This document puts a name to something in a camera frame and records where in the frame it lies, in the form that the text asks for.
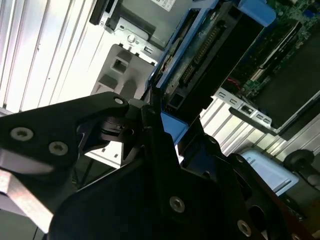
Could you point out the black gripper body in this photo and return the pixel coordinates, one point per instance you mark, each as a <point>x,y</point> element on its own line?
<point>112,212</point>

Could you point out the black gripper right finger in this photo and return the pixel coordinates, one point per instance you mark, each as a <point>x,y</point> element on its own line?
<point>240,215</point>

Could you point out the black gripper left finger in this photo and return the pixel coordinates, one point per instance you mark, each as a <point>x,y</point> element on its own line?
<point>37,130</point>

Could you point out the hard disk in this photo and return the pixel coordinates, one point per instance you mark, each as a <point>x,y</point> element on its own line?
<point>200,62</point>

